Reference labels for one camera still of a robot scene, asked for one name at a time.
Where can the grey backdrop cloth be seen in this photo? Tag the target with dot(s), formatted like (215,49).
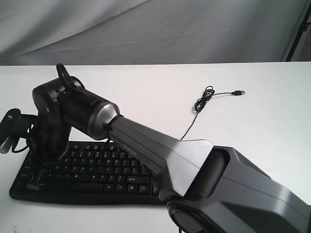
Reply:
(139,32)

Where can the black acer keyboard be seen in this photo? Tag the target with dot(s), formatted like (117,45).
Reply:
(91,173)

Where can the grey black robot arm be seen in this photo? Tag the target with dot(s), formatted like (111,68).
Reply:
(207,188)

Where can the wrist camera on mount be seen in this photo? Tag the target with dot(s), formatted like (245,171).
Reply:
(14,126)

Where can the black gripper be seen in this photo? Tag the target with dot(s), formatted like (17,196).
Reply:
(49,142)

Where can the black tripod stand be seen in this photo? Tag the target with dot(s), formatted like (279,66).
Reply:
(303,27)

